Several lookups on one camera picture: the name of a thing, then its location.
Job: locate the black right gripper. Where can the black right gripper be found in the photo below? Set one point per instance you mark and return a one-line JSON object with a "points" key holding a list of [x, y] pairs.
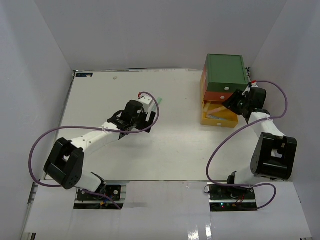
{"points": [[231, 104]]}

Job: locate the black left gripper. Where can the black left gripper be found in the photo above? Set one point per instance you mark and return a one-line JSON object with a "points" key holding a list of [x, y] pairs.
{"points": [[145, 124]]}

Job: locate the green cap highlighter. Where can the green cap highlighter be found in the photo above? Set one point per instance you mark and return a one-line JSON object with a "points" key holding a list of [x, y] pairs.
{"points": [[158, 102]]}

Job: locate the yellow drawer box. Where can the yellow drawer box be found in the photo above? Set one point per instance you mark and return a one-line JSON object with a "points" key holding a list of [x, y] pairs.
{"points": [[232, 118]]}

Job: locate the green drawer box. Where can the green drawer box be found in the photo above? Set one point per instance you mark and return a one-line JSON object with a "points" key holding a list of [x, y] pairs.
{"points": [[225, 73]]}

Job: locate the orange cap highlighter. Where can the orange cap highlighter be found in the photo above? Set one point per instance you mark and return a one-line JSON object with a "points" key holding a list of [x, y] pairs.
{"points": [[216, 110]]}

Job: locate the yellow cap highlighter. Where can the yellow cap highlighter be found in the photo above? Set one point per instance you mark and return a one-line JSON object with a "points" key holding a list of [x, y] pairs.
{"points": [[207, 108]]}

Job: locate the blue cap highlighter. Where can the blue cap highlighter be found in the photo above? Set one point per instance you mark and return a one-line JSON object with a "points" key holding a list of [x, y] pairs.
{"points": [[209, 116]]}

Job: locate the orange drawer box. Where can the orange drawer box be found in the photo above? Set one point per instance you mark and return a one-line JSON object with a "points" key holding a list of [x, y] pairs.
{"points": [[213, 96]]}

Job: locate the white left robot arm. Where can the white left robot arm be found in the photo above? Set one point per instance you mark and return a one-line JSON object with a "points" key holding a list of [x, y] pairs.
{"points": [[66, 159]]}

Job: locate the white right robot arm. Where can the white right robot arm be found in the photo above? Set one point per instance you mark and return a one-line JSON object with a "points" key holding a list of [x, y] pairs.
{"points": [[274, 155]]}

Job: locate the blue label sticker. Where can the blue label sticker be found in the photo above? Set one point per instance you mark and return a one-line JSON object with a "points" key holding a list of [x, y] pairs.
{"points": [[83, 75]]}

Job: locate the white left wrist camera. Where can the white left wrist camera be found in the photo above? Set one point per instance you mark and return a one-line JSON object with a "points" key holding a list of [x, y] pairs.
{"points": [[146, 101]]}

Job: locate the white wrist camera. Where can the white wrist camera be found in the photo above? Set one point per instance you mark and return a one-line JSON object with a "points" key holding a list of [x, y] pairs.
{"points": [[146, 101], [251, 84]]}

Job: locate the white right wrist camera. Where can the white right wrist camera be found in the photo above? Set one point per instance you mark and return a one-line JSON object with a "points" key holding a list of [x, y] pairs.
{"points": [[251, 84]]}

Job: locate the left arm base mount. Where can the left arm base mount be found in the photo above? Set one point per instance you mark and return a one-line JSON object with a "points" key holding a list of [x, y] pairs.
{"points": [[86, 201]]}

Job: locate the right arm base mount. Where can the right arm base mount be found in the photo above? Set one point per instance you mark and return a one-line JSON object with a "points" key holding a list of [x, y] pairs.
{"points": [[230, 199]]}

